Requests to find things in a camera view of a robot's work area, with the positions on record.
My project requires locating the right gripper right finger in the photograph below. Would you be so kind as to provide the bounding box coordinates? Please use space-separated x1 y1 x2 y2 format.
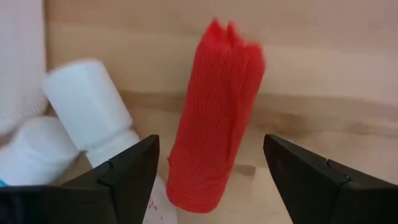
263 134 398 224

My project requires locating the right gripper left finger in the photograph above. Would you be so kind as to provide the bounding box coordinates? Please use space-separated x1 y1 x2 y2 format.
0 134 160 224

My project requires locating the white plastic bottle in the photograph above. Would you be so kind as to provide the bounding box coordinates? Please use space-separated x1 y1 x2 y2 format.
0 116 80 187

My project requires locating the white blue-printed wipes pack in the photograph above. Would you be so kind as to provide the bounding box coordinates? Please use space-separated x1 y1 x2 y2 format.
0 0 48 138

